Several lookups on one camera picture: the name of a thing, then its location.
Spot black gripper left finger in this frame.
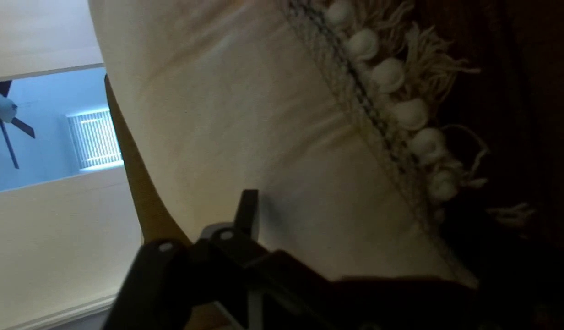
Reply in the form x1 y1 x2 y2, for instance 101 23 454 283
102 190 333 330

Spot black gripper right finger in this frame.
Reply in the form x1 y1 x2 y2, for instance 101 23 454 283
470 245 564 330

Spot white tasselled pillow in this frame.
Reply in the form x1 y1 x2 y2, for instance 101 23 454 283
88 0 536 290

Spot brown fabric sofa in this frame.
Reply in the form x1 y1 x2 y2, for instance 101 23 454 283
102 0 564 330

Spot white ceiling vent grille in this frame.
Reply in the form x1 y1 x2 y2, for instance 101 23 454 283
66 107 124 173

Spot dark ceiling fan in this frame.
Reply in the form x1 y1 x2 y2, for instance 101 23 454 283
0 80 37 171

